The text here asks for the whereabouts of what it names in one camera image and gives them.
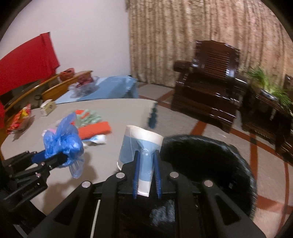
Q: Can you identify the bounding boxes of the blue tablecloth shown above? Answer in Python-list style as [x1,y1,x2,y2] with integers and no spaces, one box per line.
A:
[55,75,139,104]

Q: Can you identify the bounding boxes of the dark wooden armchair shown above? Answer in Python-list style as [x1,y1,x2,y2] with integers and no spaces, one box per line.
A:
[171,40,242,133]
[275,74,292,165]

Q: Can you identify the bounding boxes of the floral beige curtain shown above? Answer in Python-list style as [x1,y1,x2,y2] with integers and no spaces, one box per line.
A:
[126,0,292,87]

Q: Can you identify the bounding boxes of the black lined trash bin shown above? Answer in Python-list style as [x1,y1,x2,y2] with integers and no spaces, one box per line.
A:
[160,135,257,219]

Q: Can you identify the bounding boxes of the red apples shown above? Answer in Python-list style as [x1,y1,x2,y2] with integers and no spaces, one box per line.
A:
[76,74,94,88]

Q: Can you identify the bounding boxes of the wooden TV cabinet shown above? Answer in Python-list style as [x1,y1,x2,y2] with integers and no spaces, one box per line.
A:
[1,70,92,143]

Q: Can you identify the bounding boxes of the mint green rubber glove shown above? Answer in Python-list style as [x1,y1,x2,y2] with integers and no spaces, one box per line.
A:
[75,110,102,128]

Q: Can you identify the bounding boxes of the glass fruit bowl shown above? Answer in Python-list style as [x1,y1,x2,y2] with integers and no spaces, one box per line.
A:
[68,76,99,98]

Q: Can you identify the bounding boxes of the blue plastic bag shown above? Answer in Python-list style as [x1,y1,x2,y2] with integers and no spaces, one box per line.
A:
[43,112,84,179]

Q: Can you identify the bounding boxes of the orange bubble wrap sheet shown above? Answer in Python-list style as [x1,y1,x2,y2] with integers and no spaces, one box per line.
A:
[78,122,112,140]

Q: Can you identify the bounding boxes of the dark wooden side table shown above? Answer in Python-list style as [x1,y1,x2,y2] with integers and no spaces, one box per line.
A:
[240,86,289,145]

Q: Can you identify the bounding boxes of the green potted plant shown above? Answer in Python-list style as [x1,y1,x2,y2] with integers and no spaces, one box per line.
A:
[246,66,292,111]

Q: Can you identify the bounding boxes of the red cloth cover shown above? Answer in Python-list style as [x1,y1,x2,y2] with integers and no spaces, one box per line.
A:
[0,32,61,129]

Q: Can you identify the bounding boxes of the beige tissue box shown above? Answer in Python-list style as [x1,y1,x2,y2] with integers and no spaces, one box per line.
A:
[40,99,56,116]

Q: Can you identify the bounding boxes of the red snack bag bowl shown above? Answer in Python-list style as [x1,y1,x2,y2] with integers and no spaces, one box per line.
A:
[6,104,31,134]

